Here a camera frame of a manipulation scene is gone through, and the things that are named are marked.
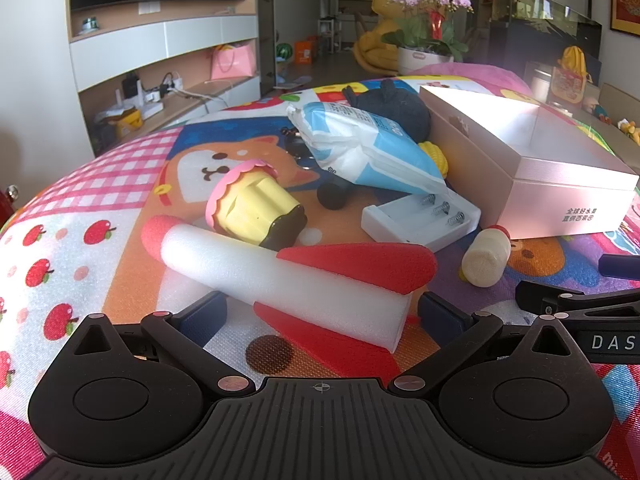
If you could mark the green ball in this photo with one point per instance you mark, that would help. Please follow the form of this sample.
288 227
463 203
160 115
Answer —
283 51

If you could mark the pink paper bag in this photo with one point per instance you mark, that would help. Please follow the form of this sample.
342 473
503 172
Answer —
232 60

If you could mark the big yellow plush toy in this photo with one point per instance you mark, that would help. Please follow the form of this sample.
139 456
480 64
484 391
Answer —
370 52

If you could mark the white power strip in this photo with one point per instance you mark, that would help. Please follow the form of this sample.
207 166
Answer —
165 91

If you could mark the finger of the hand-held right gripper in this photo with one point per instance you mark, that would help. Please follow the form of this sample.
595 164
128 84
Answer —
550 299
620 266

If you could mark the white red foam rocket toy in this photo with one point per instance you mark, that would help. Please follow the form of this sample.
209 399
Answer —
280 280

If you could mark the yellow toy box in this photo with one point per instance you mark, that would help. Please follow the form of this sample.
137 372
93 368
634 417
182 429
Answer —
122 122

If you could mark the black framed fish tank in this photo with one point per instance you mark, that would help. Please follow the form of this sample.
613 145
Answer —
550 20

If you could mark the white television cabinet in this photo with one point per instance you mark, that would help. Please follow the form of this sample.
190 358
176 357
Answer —
200 35

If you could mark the blue white wet wipes packet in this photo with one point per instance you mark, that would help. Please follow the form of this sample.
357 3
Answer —
360 145

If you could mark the potted pink orchid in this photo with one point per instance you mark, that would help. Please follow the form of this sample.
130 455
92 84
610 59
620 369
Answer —
430 25

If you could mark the pink cardboard box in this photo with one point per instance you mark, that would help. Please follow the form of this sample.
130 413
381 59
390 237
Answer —
525 160

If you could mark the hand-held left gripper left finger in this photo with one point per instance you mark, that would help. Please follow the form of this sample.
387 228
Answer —
200 317

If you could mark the black plush toy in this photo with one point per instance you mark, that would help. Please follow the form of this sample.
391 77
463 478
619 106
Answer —
400 110

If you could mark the yellow ribbed toy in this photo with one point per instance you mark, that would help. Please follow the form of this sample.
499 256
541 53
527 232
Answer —
435 155

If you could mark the small skateboard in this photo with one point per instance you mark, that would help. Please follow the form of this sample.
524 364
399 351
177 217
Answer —
295 84

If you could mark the colourful cartoon printed mat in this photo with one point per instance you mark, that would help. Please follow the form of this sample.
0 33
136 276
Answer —
75 260

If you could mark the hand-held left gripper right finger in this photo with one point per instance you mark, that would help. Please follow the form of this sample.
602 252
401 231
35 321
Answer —
440 312

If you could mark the orange bag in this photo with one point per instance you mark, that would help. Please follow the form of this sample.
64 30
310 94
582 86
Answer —
305 52

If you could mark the white battery holder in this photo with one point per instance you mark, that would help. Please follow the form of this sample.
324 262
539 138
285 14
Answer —
395 225

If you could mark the cream toy bottle red cap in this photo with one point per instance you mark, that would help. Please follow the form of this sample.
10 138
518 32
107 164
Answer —
485 260

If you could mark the pink blanket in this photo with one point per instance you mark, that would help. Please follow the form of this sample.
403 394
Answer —
470 72

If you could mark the black cylinder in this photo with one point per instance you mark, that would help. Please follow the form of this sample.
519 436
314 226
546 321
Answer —
334 195

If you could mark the silver metal cup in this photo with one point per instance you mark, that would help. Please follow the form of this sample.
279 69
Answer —
539 82

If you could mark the yellow pink cupcake toy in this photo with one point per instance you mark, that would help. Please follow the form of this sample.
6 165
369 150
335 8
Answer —
255 205

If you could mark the black router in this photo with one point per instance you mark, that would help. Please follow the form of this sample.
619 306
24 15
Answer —
131 89

